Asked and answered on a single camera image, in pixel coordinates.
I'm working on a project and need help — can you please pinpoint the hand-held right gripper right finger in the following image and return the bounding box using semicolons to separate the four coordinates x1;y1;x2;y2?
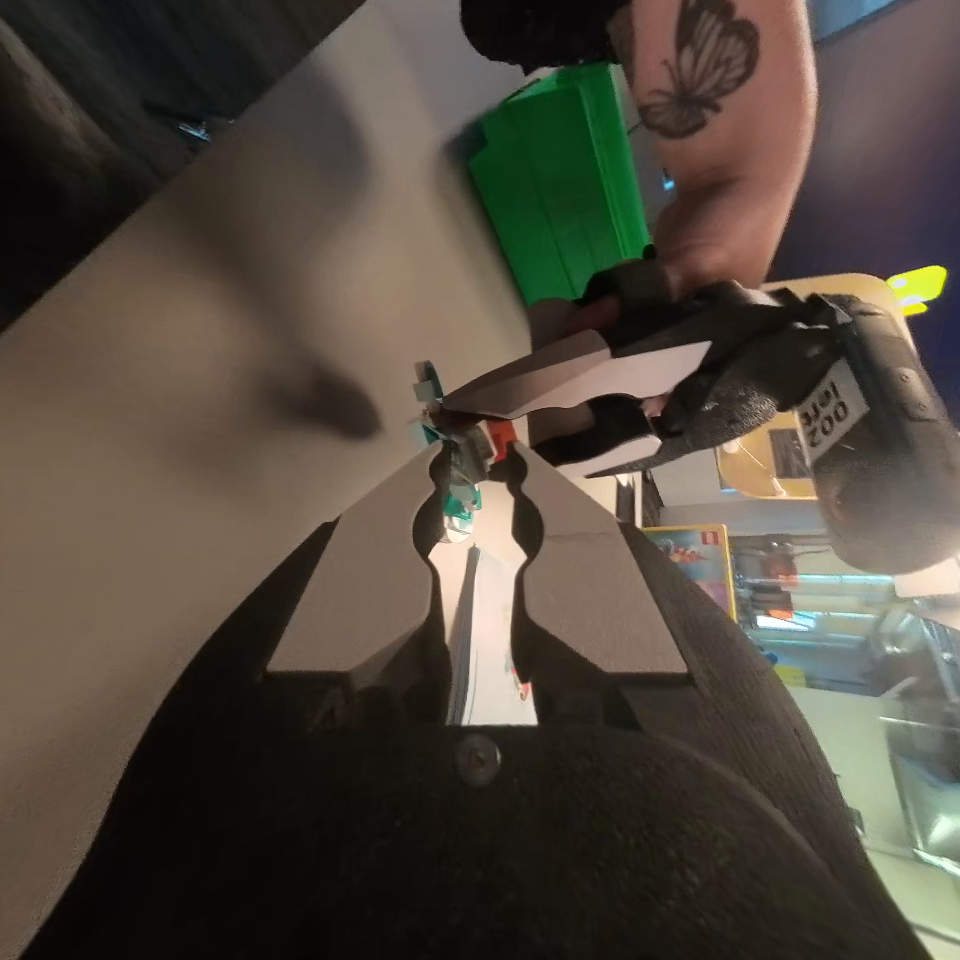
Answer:
504;441;693;726

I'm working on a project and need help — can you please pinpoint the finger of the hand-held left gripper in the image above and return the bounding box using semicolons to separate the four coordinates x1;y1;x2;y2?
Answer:
437;330;714;421
534;396;663;481

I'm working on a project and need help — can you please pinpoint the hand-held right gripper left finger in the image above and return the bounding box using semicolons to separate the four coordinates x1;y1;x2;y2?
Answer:
264;441;453;726

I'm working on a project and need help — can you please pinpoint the round white teal lego base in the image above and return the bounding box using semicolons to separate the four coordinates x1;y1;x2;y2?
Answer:
411;360;498;543

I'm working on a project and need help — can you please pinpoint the person's left forearm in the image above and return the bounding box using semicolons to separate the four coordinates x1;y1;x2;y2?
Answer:
459;0;820;196

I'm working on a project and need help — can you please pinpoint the yellow lego set box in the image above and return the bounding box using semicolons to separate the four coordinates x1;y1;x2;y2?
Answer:
639;523;734;622

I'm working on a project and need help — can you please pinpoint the open lego instruction booklet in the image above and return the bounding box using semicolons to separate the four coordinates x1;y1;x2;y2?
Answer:
444;543;543;727

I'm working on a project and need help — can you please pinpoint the person's left hand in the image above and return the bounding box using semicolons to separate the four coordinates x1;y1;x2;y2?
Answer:
561;178;795;337

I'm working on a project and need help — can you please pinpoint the light wooden board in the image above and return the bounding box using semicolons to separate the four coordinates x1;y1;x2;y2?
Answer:
712;271;912;502

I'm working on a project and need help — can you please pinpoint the green plastic bin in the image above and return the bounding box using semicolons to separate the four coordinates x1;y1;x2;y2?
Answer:
466;62;655;307

